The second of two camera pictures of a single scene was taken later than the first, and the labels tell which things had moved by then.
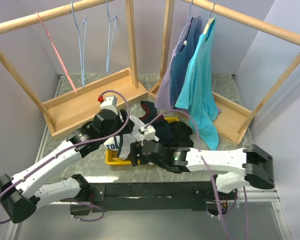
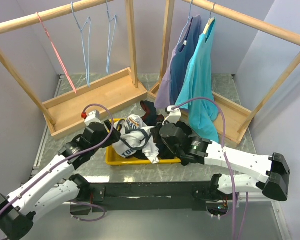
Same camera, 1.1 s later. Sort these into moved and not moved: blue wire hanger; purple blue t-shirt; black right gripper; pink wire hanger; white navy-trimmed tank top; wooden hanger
Moved: white navy-trimmed tank top; black right gripper
Not moved: wooden hanger; purple blue t-shirt; pink wire hanger; blue wire hanger
